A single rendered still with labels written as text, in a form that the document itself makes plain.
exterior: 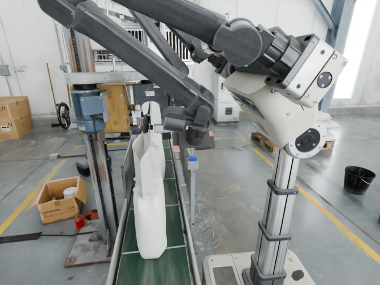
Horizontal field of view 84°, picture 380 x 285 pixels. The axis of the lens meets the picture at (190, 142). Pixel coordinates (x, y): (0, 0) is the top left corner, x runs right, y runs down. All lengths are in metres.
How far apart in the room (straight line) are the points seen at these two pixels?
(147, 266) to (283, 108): 1.12
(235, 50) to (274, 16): 5.76
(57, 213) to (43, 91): 3.99
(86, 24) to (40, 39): 5.42
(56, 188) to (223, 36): 2.61
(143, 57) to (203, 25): 0.15
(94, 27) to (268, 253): 1.15
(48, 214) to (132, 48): 2.17
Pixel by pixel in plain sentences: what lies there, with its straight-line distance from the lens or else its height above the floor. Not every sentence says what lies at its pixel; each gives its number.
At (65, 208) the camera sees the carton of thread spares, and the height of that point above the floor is 0.13.
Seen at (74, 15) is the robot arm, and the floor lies 1.56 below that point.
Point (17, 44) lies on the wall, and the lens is 6.16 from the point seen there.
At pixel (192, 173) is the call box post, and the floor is 0.73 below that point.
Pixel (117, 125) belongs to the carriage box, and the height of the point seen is 1.08.
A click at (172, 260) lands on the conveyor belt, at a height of 0.38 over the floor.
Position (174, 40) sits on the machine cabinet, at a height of 1.82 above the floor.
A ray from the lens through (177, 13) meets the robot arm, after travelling 0.49.
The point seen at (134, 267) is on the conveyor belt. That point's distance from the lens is 1.43.
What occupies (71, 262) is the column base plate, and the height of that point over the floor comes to 0.02.
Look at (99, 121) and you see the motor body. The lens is 1.32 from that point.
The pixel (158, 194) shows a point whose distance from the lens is 1.18.
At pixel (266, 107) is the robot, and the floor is 1.34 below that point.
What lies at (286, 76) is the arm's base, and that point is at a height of 1.44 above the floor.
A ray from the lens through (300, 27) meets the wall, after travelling 6.57.
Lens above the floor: 1.47
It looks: 21 degrees down
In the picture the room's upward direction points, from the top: straight up
